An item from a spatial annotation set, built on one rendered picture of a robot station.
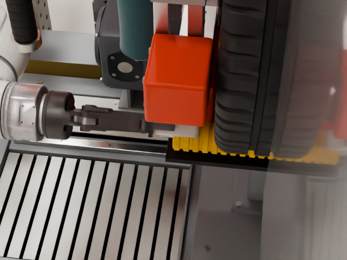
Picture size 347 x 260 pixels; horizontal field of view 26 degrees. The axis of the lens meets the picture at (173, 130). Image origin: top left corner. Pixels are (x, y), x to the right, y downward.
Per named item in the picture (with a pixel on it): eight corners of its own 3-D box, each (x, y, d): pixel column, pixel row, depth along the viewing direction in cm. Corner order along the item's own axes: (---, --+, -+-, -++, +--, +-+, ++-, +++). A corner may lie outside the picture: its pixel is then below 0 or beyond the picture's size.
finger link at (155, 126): (142, 118, 114) (139, 119, 111) (175, 120, 114) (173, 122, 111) (141, 128, 115) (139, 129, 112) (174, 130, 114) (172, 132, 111)
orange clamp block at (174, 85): (211, 76, 97) (205, 128, 92) (152, 70, 98) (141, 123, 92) (214, 36, 92) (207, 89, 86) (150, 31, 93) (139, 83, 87)
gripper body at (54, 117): (50, 135, 121) (107, 141, 120) (36, 140, 113) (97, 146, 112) (53, 88, 120) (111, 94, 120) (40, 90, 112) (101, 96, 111)
